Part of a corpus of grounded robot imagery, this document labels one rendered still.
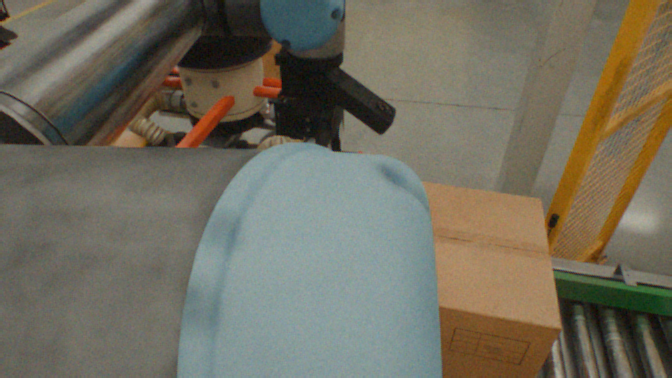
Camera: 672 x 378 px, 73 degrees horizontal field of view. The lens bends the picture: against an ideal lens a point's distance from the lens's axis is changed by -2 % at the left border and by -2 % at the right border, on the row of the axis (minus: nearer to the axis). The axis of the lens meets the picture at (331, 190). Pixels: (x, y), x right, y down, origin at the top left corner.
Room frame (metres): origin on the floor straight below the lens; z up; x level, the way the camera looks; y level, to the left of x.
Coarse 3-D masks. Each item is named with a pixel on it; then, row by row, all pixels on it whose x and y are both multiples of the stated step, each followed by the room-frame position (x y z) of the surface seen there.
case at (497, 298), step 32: (448, 192) 0.92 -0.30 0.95; (480, 192) 0.92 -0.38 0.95; (448, 224) 0.80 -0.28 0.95; (480, 224) 0.80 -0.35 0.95; (512, 224) 0.80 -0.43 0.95; (544, 224) 0.80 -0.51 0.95; (448, 256) 0.69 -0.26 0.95; (480, 256) 0.69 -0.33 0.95; (512, 256) 0.69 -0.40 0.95; (544, 256) 0.69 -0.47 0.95; (448, 288) 0.60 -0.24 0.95; (480, 288) 0.60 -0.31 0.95; (512, 288) 0.60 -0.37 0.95; (544, 288) 0.60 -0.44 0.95; (448, 320) 0.56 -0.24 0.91; (480, 320) 0.54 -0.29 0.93; (512, 320) 0.53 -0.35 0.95; (544, 320) 0.53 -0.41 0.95; (448, 352) 0.55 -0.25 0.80; (480, 352) 0.54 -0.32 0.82; (512, 352) 0.52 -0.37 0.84; (544, 352) 0.51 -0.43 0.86
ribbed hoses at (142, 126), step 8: (160, 88) 0.94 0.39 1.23; (168, 88) 0.95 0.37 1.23; (176, 88) 0.99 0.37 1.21; (152, 96) 0.91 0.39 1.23; (160, 96) 0.91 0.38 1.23; (152, 104) 0.89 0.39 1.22; (160, 104) 0.90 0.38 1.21; (144, 112) 0.86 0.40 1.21; (152, 112) 0.89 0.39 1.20; (136, 120) 0.83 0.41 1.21; (144, 120) 0.83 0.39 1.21; (136, 128) 0.82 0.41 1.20; (144, 128) 0.82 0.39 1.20; (152, 128) 0.82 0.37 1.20; (160, 128) 0.83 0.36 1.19; (144, 136) 0.81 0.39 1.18; (152, 136) 0.81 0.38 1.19; (160, 136) 0.82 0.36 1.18; (280, 136) 0.76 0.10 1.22; (264, 144) 0.76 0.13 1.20; (272, 144) 0.75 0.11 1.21; (280, 144) 0.75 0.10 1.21
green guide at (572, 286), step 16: (560, 272) 0.91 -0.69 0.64; (624, 272) 0.91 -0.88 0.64; (560, 288) 0.89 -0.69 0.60; (576, 288) 0.88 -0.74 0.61; (592, 288) 0.87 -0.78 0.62; (608, 288) 0.86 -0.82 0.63; (624, 288) 0.85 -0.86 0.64; (640, 288) 0.85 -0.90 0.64; (656, 288) 0.85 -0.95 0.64; (608, 304) 0.85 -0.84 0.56; (624, 304) 0.84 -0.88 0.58; (640, 304) 0.83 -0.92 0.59; (656, 304) 0.83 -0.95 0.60
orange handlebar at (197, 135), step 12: (168, 84) 0.89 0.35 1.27; (180, 84) 0.88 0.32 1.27; (264, 84) 0.88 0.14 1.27; (276, 84) 0.87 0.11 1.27; (228, 96) 0.81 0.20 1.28; (264, 96) 0.84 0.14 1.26; (276, 96) 0.83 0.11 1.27; (216, 108) 0.76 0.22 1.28; (228, 108) 0.79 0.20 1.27; (204, 120) 0.72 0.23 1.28; (216, 120) 0.74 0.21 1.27; (192, 132) 0.68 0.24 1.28; (204, 132) 0.69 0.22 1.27; (180, 144) 0.64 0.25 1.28; (192, 144) 0.65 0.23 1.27
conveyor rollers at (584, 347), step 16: (576, 304) 0.86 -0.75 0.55; (576, 320) 0.81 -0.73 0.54; (608, 320) 0.81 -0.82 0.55; (640, 320) 0.81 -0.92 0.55; (576, 336) 0.76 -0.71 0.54; (608, 336) 0.76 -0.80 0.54; (640, 336) 0.76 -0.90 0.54; (560, 352) 0.70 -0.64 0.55; (576, 352) 0.72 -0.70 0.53; (592, 352) 0.70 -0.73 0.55; (608, 352) 0.71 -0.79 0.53; (624, 352) 0.70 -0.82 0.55; (640, 352) 0.72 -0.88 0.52; (656, 352) 0.70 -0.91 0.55; (560, 368) 0.65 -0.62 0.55; (592, 368) 0.65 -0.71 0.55; (624, 368) 0.65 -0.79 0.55; (656, 368) 0.65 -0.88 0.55
